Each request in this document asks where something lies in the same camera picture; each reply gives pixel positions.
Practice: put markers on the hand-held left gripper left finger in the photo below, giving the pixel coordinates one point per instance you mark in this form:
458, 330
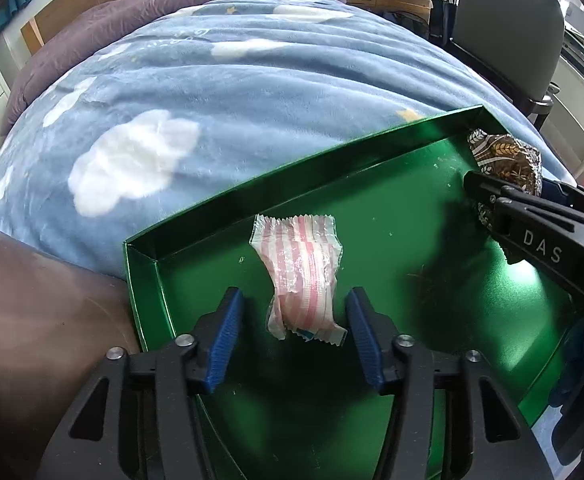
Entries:
224, 330

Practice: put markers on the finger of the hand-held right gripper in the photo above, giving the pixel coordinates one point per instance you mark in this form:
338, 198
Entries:
491, 185
581, 197

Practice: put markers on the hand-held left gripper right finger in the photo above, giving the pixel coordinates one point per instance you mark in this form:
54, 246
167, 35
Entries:
364, 335

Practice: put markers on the brown wheat print snack packet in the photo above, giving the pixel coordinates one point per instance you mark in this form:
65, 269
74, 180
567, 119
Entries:
506, 157

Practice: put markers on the pink striped snack packet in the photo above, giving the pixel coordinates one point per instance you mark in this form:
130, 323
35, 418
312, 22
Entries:
302, 270

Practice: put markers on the green tray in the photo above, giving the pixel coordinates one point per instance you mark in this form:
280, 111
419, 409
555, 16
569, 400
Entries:
396, 240

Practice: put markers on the white desk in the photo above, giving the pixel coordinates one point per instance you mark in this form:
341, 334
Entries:
576, 100

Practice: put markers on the grey chair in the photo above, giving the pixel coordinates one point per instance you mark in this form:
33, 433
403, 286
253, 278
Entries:
501, 15

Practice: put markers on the person's leg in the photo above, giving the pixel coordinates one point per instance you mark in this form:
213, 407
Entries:
37, 335

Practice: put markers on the blue cloud print blanket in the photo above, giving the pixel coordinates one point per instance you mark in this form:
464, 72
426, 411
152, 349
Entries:
222, 110

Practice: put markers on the purple duvet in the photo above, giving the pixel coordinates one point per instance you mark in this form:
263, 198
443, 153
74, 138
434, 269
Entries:
147, 5

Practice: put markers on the wooden headboard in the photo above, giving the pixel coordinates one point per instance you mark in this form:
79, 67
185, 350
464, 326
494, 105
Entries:
72, 5

